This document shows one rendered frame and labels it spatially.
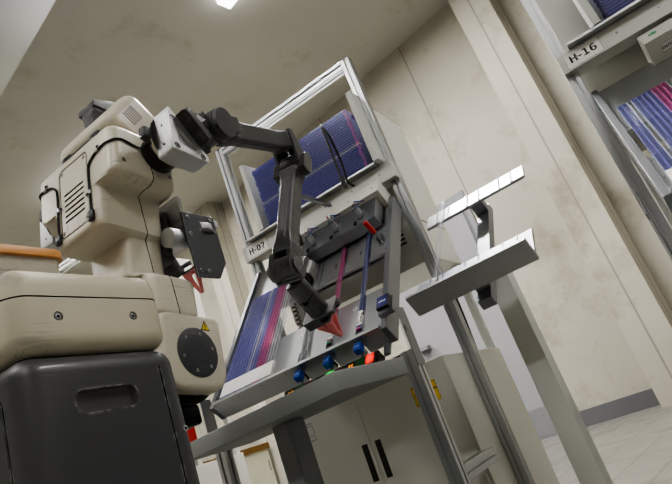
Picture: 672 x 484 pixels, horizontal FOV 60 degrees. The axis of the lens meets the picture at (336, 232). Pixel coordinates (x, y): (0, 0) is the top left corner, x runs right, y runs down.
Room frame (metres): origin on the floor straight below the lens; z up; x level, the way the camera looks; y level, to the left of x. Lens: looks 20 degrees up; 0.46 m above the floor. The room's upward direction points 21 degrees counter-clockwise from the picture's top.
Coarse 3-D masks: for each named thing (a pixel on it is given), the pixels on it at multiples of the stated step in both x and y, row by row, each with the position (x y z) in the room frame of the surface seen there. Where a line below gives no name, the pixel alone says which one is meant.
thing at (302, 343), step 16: (352, 304) 1.81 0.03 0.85; (368, 304) 1.76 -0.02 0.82; (352, 320) 1.76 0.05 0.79; (368, 320) 1.71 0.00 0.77; (288, 336) 1.93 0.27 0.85; (304, 336) 1.86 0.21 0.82; (320, 336) 1.81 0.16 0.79; (336, 336) 1.76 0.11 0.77; (352, 336) 1.71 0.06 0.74; (288, 352) 1.87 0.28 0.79; (304, 352) 1.80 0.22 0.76
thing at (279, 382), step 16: (368, 336) 1.66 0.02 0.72; (384, 336) 1.65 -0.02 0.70; (320, 352) 1.72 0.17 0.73; (336, 352) 1.71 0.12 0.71; (352, 352) 1.71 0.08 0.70; (288, 368) 1.77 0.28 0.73; (304, 368) 1.77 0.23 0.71; (320, 368) 1.76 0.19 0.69; (256, 384) 1.83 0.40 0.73; (272, 384) 1.83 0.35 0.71; (288, 384) 1.82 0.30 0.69; (224, 400) 1.89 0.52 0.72; (240, 400) 1.89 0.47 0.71; (256, 400) 1.89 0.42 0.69; (224, 416) 1.96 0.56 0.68
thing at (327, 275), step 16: (384, 224) 1.99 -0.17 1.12; (336, 256) 2.06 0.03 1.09; (352, 256) 1.99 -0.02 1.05; (384, 256) 1.95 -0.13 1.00; (320, 272) 2.06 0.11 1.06; (336, 272) 1.99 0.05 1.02; (352, 272) 2.01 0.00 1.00; (256, 288) 2.30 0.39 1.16; (272, 288) 2.21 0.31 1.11; (320, 288) 2.00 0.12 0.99
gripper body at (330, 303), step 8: (312, 296) 1.46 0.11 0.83; (320, 296) 1.49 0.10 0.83; (336, 296) 1.52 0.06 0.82; (304, 304) 1.48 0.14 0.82; (312, 304) 1.47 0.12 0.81; (320, 304) 1.48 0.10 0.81; (328, 304) 1.51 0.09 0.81; (312, 312) 1.49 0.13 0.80; (320, 312) 1.49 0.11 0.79; (328, 312) 1.48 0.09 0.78; (304, 320) 1.53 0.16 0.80; (312, 320) 1.50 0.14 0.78
